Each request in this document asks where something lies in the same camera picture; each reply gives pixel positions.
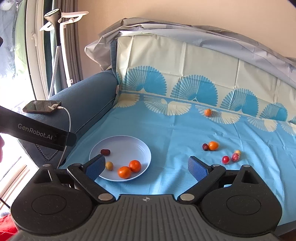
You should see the light blue round plate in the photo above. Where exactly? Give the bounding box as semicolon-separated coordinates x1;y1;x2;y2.
89;136;152;182

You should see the blue patterned cloth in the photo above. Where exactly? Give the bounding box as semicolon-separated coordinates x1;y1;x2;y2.
66;35;295;224

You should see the white charging cable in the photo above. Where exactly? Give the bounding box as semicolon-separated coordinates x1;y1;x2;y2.
49;102;72;170

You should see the red candy fruit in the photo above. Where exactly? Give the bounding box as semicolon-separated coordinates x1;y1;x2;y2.
232;153;240;162

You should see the small orange lowest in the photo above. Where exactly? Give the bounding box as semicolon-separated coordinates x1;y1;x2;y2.
128;160;142;173

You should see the white garment steamer stand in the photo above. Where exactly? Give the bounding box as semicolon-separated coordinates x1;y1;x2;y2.
40;9;89;98

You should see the black smartphone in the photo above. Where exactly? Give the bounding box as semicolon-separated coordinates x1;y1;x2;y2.
23;100;62;114

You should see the grey plastic cover sheet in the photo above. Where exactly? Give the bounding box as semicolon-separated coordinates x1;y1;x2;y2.
84;18;295;87

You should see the dark red jujube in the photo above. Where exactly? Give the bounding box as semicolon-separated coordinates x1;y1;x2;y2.
202;143;209;151
100;149;111;156

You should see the small orange top cluster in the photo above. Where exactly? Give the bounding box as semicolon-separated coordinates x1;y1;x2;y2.
208;141;219;151

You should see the red cherry tomato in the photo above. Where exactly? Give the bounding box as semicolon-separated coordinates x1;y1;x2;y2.
222;156;230;165

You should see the tan longan fruit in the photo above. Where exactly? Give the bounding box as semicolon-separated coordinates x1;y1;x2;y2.
105;161;114;171

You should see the green curtain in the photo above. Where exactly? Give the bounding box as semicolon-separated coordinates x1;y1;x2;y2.
13;1;83;99

